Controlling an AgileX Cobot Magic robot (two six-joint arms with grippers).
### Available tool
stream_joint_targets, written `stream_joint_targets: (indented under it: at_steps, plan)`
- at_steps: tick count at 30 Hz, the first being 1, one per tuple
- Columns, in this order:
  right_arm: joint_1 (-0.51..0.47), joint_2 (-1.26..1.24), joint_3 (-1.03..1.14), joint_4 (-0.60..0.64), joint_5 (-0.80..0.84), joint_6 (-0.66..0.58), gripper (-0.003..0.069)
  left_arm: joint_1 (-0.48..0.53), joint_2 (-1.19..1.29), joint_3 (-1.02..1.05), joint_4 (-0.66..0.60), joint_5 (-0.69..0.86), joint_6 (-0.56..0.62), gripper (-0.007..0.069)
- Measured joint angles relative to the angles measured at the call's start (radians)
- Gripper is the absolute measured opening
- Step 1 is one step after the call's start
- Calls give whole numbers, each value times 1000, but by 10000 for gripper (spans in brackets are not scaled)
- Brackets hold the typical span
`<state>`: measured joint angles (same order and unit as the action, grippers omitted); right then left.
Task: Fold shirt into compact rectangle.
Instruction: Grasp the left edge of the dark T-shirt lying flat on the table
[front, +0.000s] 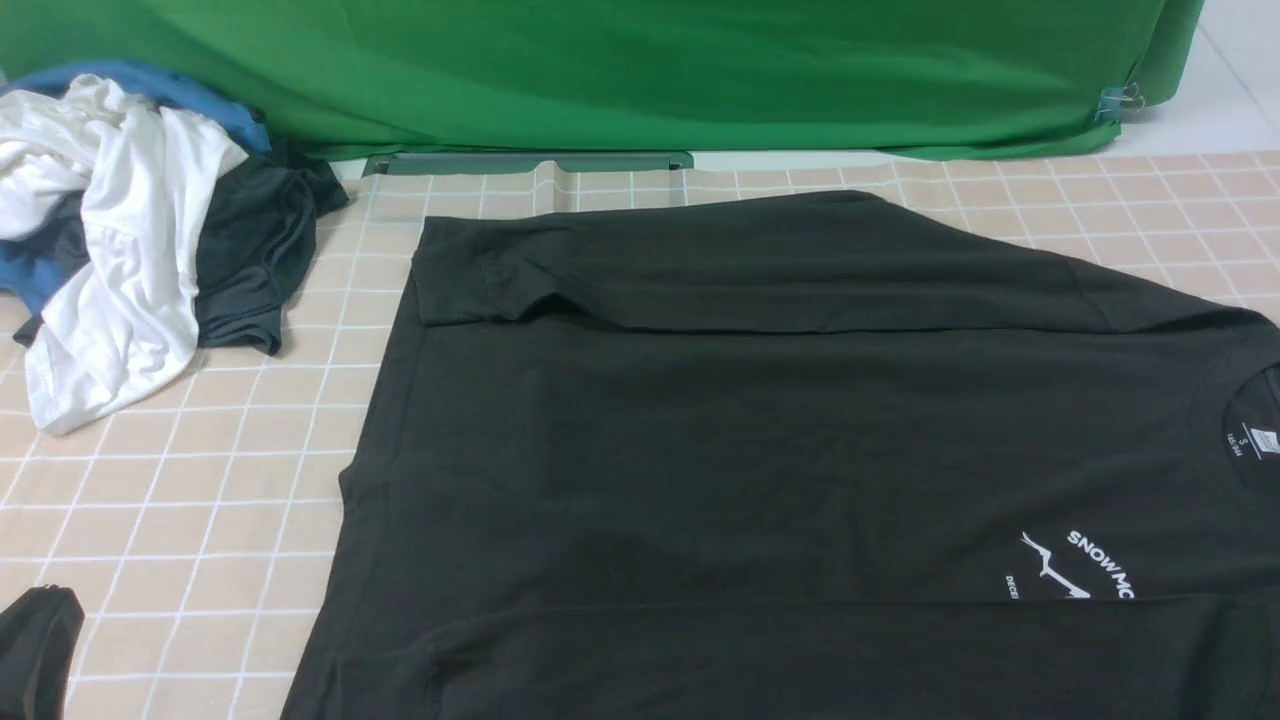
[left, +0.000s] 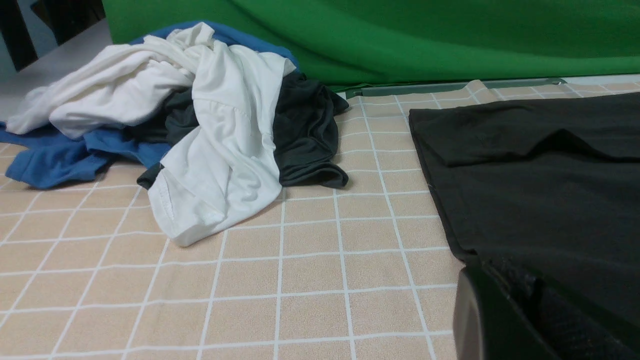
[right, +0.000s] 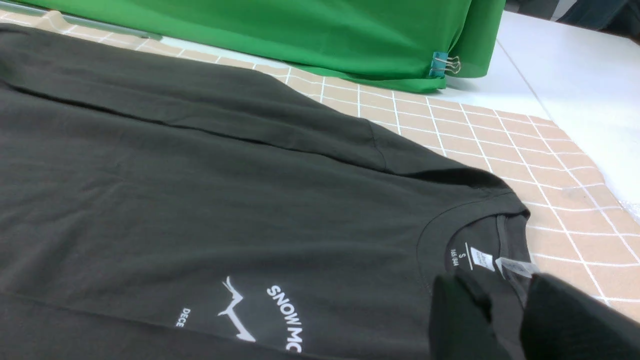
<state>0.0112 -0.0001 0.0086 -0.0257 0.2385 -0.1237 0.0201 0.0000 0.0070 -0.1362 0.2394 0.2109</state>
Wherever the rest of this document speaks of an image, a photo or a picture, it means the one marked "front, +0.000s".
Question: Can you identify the dark gray long-sleeve shirt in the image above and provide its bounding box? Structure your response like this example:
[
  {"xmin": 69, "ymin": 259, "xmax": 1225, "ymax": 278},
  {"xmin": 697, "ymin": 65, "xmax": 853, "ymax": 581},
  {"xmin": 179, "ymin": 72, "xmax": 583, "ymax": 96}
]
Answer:
[{"xmin": 282, "ymin": 191, "xmax": 1279, "ymax": 719}]

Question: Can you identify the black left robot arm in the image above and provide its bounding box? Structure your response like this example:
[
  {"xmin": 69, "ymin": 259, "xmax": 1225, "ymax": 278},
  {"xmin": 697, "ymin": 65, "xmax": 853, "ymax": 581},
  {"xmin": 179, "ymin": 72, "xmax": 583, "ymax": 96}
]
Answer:
[{"xmin": 1, "ymin": 585, "xmax": 84, "ymax": 719}]

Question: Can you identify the white crumpled shirt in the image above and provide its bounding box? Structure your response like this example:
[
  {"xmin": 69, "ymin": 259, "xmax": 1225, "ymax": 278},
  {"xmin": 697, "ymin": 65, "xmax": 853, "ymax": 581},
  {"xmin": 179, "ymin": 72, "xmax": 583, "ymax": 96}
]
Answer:
[{"xmin": 3, "ymin": 74, "xmax": 247, "ymax": 436}]

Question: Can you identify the gray-green metal base bar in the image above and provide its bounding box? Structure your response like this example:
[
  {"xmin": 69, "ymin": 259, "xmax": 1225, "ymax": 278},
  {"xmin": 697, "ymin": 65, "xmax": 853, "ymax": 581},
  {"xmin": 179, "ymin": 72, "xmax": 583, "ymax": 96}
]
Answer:
[{"xmin": 361, "ymin": 151, "xmax": 695, "ymax": 177}]

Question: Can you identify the green backdrop cloth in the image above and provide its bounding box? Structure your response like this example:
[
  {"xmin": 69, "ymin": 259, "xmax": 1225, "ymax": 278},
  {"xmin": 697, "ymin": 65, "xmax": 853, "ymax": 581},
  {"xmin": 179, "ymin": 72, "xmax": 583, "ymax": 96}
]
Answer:
[{"xmin": 1, "ymin": 1, "xmax": 1203, "ymax": 160}]

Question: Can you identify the dark teal crumpled garment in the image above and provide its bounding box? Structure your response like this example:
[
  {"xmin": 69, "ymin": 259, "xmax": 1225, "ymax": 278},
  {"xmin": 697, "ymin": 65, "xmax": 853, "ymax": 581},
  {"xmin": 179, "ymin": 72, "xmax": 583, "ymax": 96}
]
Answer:
[{"xmin": 1, "ymin": 138, "xmax": 349, "ymax": 356}]

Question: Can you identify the beige checkered tablecloth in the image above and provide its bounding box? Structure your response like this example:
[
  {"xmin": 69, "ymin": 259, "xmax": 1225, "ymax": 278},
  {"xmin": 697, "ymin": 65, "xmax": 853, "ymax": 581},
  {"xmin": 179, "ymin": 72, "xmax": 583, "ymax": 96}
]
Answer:
[{"xmin": 1, "ymin": 150, "xmax": 1279, "ymax": 719}]

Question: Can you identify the metal binder clip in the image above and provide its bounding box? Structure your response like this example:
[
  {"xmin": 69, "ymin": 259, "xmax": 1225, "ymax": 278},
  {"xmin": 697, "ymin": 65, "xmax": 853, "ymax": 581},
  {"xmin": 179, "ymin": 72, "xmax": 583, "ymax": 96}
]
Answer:
[{"xmin": 1094, "ymin": 82, "xmax": 1147, "ymax": 124}]

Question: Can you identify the blue crumpled garment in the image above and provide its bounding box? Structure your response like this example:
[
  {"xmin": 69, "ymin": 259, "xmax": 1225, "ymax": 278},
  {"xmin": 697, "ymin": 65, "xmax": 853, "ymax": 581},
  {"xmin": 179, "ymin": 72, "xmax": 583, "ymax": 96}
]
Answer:
[{"xmin": 3, "ymin": 59, "xmax": 271, "ymax": 314}]

